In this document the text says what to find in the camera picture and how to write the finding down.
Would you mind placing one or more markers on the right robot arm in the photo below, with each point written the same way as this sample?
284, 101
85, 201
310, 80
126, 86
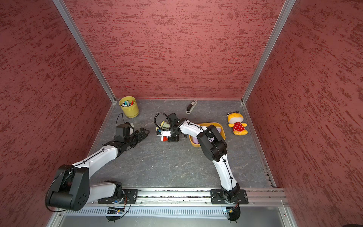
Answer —
213, 146

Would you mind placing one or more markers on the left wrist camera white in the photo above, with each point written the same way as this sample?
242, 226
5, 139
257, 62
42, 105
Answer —
131, 128

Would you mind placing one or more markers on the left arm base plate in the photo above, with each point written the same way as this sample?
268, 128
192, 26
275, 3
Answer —
126, 196

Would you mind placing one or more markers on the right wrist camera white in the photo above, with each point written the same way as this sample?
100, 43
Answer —
163, 133

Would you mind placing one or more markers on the yellow plastic storage box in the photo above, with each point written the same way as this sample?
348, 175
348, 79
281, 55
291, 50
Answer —
219, 127

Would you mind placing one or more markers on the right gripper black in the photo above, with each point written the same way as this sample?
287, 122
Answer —
171, 139

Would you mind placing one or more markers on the yellow-green pen cup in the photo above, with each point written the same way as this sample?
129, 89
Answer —
129, 106

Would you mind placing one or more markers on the grey black stapler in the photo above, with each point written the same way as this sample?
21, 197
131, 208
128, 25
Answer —
191, 106

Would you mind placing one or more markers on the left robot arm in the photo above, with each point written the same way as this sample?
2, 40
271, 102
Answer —
71, 188

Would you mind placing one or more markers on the yellow plush toy red dress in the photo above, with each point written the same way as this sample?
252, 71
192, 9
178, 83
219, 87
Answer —
236, 122

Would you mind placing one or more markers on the green flashlight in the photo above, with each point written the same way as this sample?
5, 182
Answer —
165, 125

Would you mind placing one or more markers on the aluminium front rail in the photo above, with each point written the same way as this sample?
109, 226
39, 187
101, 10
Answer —
248, 197

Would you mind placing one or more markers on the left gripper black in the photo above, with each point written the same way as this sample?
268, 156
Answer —
139, 137

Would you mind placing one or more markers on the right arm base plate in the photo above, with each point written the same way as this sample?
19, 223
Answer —
223, 197

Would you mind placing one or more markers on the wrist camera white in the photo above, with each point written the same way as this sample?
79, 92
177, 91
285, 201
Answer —
131, 128
163, 133

